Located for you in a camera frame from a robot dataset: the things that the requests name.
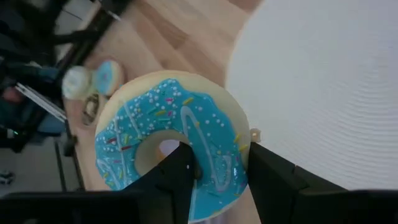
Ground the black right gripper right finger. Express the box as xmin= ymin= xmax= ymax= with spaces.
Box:
xmin=247 ymin=142 xmax=398 ymax=224

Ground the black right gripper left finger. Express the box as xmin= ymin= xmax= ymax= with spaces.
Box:
xmin=0 ymin=141 xmax=200 ymax=224

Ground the large blue iced donut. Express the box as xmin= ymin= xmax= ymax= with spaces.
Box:
xmin=94 ymin=70 xmax=261 ymax=223
xmin=92 ymin=60 xmax=125 ymax=96

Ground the large chocolate iced donut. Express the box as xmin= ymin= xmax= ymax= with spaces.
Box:
xmin=81 ymin=93 xmax=102 ymax=127

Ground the large white blue-drizzled donut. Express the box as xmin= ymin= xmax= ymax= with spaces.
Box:
xmin=61 ymin=65 xmax=94 ymax=101

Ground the white woven round placemat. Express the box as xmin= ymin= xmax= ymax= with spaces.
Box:
xmin=225 ymin=0 xmax=398 ymax=191

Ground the silver metal rail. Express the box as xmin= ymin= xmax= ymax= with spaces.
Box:
xmin=14 ymin=82 xmax=68 ymax=124

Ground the black metal table frame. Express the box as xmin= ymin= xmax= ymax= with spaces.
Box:
xmin=0 ymin=0 xmax=134 ymax=194

